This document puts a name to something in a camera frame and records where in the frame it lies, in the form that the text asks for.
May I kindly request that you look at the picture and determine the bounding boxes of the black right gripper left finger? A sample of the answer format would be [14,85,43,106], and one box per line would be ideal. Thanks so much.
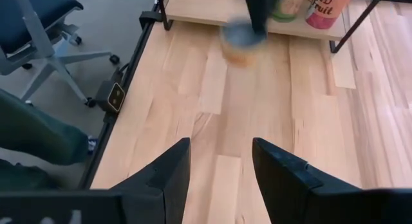
[108,136,192,224]

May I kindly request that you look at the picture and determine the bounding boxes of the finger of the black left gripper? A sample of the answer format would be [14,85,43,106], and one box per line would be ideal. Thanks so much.
[243,0,281,38]

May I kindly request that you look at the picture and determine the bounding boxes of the black table-level camera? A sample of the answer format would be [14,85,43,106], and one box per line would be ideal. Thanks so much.
[95,79,127,115]

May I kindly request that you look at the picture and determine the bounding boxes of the tall green Orange can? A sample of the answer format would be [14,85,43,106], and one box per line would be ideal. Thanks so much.
[270,0,306,24]

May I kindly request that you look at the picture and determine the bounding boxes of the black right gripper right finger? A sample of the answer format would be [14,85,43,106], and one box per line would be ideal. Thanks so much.
[252,136,355,224]

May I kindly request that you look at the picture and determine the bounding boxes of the pink Mixed Fruit can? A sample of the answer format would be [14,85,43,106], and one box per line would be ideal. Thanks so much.
[304,0,355,30]

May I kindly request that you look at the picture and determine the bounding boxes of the person's leg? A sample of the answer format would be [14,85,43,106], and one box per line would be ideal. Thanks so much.
[0,88,90,167]
[0,158,61,192]

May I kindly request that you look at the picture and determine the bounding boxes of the black aluminium table frame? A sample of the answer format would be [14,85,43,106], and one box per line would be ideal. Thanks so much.
[77,0,167,190]

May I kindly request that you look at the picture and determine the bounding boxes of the grey office chair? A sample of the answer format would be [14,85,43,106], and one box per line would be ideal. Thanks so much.
[0,0,120,108]

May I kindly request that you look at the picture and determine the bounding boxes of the wooden shelf with black frame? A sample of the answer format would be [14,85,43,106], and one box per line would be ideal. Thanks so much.
[156,0,412,55]

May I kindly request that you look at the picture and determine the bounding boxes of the green peach-print can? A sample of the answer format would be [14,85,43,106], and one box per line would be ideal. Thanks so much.
[220,19,268,69]

